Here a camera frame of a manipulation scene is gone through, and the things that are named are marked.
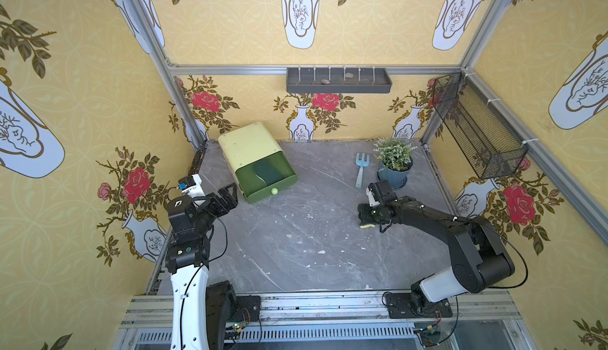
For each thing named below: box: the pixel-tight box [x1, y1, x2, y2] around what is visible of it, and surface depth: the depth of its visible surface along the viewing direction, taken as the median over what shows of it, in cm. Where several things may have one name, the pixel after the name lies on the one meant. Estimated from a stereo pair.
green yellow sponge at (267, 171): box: [252, 159, 284, 186], surface depth 90 cm
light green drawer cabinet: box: [217, 121, 298, 204], surface depth 90 cm
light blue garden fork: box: [355, 152, 370, 188], surface depth 112 cm
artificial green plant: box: [373, 136, 418, 172], surface depth 95 cm
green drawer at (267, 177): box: [235, 151, 299, 205], surface depth 88 cm
